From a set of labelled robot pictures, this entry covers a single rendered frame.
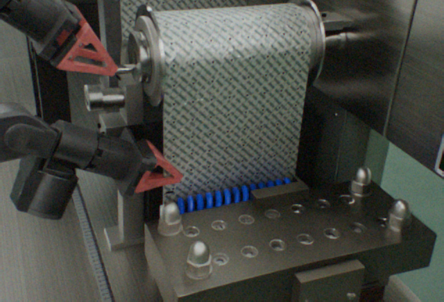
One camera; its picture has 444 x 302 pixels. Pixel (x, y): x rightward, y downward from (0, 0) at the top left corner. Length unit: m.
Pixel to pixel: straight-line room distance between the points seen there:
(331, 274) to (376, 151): 0.49
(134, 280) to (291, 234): 0.27
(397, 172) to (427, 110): 2.33
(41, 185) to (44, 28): 0.20
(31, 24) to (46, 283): 0.41
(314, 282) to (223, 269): 0.12
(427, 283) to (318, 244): 1.67
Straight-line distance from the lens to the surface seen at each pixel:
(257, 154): 0.92
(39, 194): 0.80
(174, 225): 0.83
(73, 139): 0.78
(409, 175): 3.15
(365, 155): 1.25
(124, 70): 0.85
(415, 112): 0.85
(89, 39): 0.77
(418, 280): 2.49
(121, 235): 1.03
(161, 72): 0.78
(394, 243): 0.88
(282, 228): 0.86
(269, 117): 0.90
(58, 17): 0.78
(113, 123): 0.90
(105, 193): 1.16
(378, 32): 0.90
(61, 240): 1.06
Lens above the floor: 1.55
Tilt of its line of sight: 28 degrees down
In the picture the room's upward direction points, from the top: 3 degrees clockwise
